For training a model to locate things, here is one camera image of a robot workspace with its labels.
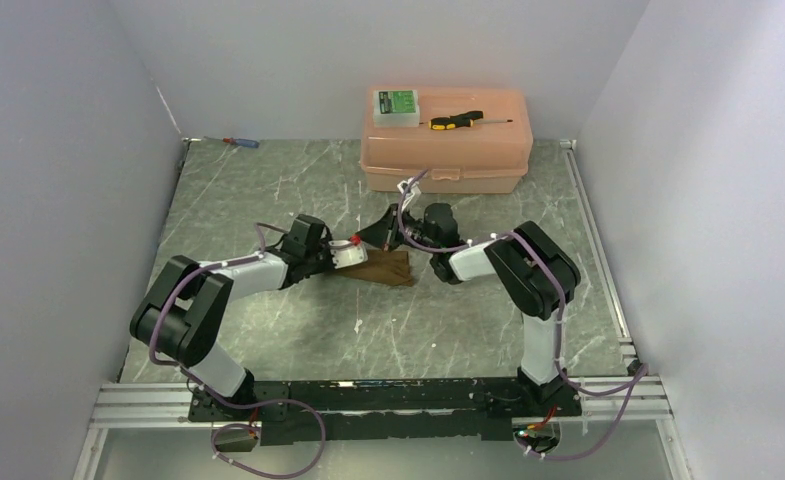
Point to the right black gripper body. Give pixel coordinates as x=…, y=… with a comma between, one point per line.
x=391, y=237

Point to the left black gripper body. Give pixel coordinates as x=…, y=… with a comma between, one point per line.
x=320, y=260

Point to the brown cloth napkin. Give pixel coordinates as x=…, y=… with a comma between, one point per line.
x=390, y=268

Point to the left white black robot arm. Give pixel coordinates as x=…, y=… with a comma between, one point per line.
x=181, y=315

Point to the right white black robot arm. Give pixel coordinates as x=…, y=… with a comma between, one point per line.
x=538, y=276

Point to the pink plastic storage box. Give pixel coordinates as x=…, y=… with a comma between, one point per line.
x=487, y=158

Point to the yellow black screwdriver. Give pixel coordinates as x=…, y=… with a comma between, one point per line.
x=467, y=119

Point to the blue red screwdriver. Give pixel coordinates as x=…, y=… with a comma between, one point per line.
x=241, y=142

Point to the green white small box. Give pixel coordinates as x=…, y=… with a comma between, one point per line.
x=395, y=108

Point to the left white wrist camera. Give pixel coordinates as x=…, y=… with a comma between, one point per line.
x=347, y=253

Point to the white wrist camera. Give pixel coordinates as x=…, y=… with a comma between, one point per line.
x=347, y=253
x=409, y=192

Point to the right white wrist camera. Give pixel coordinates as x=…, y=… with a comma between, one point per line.
x=409, y=192

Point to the aluminium frame rail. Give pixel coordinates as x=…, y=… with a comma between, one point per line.
x=165, y=406

